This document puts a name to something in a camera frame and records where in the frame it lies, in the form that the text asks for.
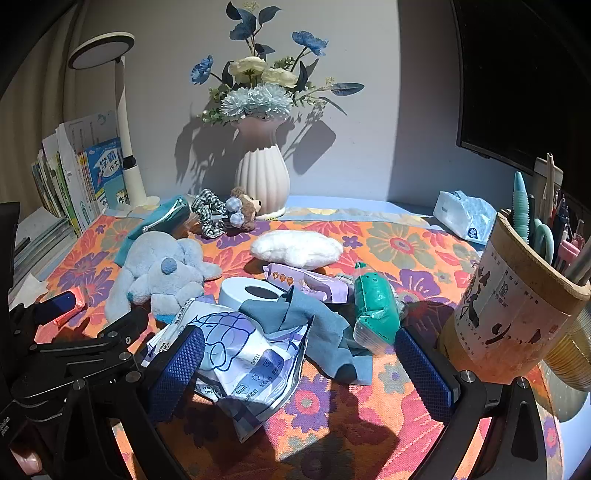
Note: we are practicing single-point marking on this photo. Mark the green plush pouch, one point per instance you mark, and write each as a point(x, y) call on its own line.
point(377, 312)

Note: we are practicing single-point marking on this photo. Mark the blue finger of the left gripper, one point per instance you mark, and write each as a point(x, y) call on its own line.
point(58, 309)

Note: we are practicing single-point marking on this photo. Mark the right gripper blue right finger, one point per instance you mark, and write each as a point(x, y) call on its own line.
point(430, 372)

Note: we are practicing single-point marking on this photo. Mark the blue white plastic bag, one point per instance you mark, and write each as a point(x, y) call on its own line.
point(247, 373)

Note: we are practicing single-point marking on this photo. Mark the light blue plush dog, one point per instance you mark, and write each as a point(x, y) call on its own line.
point(161, 271)

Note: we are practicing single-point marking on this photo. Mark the blue white artificial flowers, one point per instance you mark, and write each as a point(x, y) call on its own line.
point(257, 86)

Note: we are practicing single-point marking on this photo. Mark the ribbed pink vase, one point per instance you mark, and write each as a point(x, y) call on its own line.
point(262, 171)

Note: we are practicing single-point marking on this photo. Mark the small brown plush hedgehog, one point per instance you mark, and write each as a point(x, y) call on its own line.
point(242, 209)

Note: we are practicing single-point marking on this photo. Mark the white tissue roll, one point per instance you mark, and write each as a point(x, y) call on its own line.
point(236, 290)

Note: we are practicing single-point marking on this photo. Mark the white desk lamp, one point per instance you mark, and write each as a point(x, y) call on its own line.
point(107, 48)

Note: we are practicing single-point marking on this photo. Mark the teal cap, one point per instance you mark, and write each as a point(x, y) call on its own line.
point(168, 217)

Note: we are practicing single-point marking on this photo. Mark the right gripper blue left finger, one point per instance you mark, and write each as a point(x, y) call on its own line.
point(171, 371)

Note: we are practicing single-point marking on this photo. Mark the amber ribbed glass bowl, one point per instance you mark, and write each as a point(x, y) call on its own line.
point(569, 359)

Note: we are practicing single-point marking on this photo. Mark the blue grey cloth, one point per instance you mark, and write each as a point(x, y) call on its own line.
point(330, 343)

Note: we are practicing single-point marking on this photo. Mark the pens and scissors bunch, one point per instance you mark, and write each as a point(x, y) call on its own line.
point(543, 233)

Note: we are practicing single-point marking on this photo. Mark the white fluffy pad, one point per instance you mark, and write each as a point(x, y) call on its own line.
point(297, 248)

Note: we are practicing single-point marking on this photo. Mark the blue tissue pack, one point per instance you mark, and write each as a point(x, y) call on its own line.
point(470, 218)

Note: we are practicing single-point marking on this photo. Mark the black monitor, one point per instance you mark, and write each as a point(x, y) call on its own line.
point(525, 84)

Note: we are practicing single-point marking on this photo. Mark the row of books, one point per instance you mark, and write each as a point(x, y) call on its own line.
point(83, 163)

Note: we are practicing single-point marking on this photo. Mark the person left hand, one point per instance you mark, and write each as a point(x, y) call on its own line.
point(29, 462)

